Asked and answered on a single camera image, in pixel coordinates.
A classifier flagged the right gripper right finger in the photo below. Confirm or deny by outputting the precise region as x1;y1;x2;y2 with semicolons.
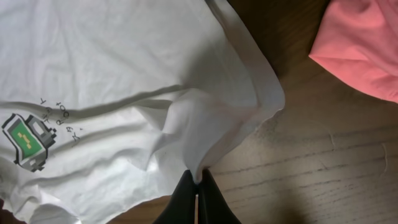
198;169;241;224

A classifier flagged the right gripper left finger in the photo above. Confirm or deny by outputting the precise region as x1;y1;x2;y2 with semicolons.
153;170;197;224

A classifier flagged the white printed t-shirt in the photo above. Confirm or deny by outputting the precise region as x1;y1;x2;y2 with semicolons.
1;0;285;223

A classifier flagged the pink garment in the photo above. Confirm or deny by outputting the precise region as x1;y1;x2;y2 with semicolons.
309;0;397;102

